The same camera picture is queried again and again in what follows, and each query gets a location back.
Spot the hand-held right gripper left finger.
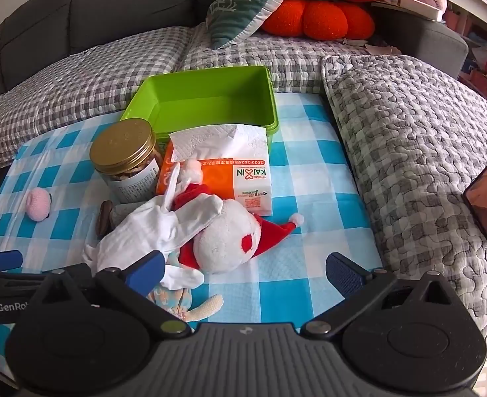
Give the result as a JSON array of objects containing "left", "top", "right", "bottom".
[{"left": 30, "top": 251, "right": 192, "bottom": 337}]

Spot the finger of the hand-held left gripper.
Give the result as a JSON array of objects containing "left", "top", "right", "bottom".
[
  {"left": 0, "top": 265, "right": 93, "bottom": 290},
  {"left": 0, "top": 250, "right": 23, "bottom": 272}
]

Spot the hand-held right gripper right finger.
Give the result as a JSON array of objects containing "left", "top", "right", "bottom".
[{"left": 301, "top": 251, "right": 459, "bottom": 337}]

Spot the bunny doll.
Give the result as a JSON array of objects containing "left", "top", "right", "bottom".
[{"left": 146, "top": 283, "right": 224, "bottom": 323}]

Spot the pink knitted ball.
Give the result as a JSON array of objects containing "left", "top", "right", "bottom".
[{"left": 25, "top": 187, "right": 53, "bottom": 220}]

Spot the white plush toy with red hat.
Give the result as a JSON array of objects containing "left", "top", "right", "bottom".
[{"left": 171, "top": 159, "right": 306, "bottom": 276}]

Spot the green plastic bin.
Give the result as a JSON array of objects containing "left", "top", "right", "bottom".
[{"left": 119, "top": 65, "right": 279, "bottom": 139}]

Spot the blue and white checked cloth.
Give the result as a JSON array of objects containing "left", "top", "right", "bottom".
[{"left": 0, "top": 91, "right": 382, "bottom": 377}]

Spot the orange and white tissue pack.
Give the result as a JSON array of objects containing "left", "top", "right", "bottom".
[{"left": 156, "top": 123, "right": 274, "bottom": 217}]

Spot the glass jar with gold lid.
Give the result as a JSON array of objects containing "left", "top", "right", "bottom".
[{"left": 89, "top": 118, "right": 163, "bottom": 205}]

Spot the grey patterned quilt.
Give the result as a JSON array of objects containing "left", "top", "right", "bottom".
[{"left": 320, "top": 54, "right": 487, "bottom": 360}]

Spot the grey gingham blanket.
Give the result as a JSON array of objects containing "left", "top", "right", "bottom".
[{"left": 0, "top": 21, "right": 410, "bottom": 170}]

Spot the pink fabric piece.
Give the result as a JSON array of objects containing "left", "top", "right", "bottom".
[{"left": 363, "top": 42, "right": 402, "bottom": 56}]

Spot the orange pumpkin cushion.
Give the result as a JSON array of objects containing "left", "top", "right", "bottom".
[{"left": 262, "top": 0, "right": 376, "bottom": 41}]

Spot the dark grey sofa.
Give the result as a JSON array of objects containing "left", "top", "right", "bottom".
[{"left": 0, "top": 0, "right": 469, "bottom": 112}]

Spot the white flat box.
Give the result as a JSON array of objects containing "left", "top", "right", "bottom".
[{"left": 371, "top": 0, "right": 445, "bottom": 21}]

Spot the green pillow with white branches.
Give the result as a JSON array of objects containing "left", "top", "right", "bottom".
[{"left": 205, "top": 0, "right": 306, "bottom": 50}]

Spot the white shelf unit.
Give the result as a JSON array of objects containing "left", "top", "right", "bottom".
[{"left": 442, "top": 0, "right": 487, "bottom": 108}]

